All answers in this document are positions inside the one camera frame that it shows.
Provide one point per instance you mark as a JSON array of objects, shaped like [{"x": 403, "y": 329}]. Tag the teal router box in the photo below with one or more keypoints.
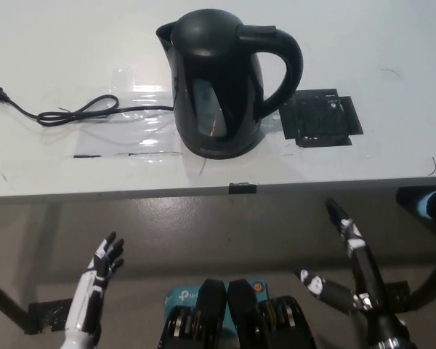
[{"x": 179, "y": 296}]

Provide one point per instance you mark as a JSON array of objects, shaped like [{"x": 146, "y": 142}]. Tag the black electric kettle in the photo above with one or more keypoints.
[{"x": 218, "y": 72}]

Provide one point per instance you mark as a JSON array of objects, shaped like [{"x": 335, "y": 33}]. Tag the black tape square patch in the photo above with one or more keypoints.
[{"x": 319, "y": 118}]

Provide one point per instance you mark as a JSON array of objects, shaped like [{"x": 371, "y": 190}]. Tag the clear plastic tape sheet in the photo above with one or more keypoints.
[{"x": 138, "y": 123}]

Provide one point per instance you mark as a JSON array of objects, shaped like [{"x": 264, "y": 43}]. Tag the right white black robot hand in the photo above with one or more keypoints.
[{"x": 367, "y": 276}]

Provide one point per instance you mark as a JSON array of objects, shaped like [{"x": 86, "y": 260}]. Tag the small black tape strip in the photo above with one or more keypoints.
[{"x": 242, "y": 188}]

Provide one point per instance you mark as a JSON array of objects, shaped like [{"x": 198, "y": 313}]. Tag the black table leg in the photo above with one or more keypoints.
[
  {"x": 432, "y": 272},
  {"x": 7, "y": 301}
]

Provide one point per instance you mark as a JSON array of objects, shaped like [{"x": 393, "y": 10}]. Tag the person's blue shoe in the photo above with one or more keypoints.
[{"x": 427, "y": 205}]

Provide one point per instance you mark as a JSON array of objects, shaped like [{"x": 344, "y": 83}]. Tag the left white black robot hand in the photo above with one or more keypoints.
[{"x": 91, "y": 291}]

